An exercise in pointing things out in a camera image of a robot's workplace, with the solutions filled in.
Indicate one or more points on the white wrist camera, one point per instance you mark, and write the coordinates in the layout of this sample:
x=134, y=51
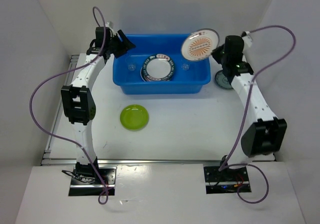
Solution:
x=110, y=26
x=247, y=39

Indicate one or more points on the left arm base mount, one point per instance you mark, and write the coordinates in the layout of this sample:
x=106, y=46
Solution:
x=90, y=185

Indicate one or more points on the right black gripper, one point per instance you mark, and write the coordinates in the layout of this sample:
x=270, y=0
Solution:
x=215, y=53

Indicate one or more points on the aluminium rail frame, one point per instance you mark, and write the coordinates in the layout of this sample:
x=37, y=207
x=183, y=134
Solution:
x=193, y=128

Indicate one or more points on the small teal patterned plate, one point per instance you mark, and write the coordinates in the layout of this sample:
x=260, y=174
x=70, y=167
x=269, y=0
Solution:
x=221, y=80

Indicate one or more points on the orange sunburst plate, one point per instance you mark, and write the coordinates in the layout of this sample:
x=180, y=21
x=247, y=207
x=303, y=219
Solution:
x=200, y=44

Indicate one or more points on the blue plastic bin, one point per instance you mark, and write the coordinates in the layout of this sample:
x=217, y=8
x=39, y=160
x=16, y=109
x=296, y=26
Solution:
x=182, y=82

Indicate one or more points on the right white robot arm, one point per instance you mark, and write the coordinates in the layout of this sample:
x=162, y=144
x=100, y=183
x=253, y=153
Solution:
x=261, y=131

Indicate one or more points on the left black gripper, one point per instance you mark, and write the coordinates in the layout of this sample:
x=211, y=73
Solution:
x=124, y=45

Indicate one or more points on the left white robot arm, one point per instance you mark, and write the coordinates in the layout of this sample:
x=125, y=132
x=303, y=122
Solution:
x=77, y=100

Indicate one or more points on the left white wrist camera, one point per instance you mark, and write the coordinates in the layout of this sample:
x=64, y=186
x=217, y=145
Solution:
x=110, y=26

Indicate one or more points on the white plate dark lettered rim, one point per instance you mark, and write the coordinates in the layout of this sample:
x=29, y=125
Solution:
x=158, y=67

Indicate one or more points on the white plate red green rim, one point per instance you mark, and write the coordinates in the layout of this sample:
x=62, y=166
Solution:
x=144, y=78

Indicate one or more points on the green plastic plate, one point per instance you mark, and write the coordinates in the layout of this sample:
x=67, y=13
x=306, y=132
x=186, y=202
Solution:
x=134, y=117

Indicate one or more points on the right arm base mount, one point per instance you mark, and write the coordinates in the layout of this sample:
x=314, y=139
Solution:
x=226, y=181

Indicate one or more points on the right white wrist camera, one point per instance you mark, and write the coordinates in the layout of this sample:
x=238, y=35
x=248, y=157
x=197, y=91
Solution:
x=247, y=39

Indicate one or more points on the clear plastic cup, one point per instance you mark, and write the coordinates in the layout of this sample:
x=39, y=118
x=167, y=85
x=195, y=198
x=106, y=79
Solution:
x=185, y=66
x=131, y=67

